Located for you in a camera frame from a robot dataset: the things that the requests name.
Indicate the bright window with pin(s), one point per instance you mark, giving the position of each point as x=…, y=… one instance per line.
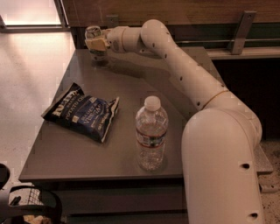
x=32, y=16

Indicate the left metal rail bracket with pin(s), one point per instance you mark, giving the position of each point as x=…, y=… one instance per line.
x=112, y=21

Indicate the grey drawer cabinet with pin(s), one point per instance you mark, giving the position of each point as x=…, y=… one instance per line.
x=101, y=182

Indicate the horizontal metal rail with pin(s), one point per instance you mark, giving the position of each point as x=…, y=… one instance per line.
x=226, y=43

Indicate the clear plastic water bottle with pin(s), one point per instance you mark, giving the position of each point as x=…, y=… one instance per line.
x=151, y=127

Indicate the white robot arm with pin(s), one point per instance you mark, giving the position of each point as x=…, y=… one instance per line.
x=218, y=142

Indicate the blue potato chips bag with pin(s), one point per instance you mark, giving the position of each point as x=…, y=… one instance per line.
x=84, y=114

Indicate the right metal rail bracket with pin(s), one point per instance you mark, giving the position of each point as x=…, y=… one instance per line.
x=242, y=32

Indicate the metal rail bracket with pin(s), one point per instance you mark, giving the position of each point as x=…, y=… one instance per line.
x=242, y=32
x=112, y=21

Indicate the black wire basket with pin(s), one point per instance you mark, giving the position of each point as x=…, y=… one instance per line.
x=26, y=204

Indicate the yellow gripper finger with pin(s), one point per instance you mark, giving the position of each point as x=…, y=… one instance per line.
x=98, y=44

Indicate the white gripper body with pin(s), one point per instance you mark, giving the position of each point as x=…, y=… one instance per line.
x=115, y=38

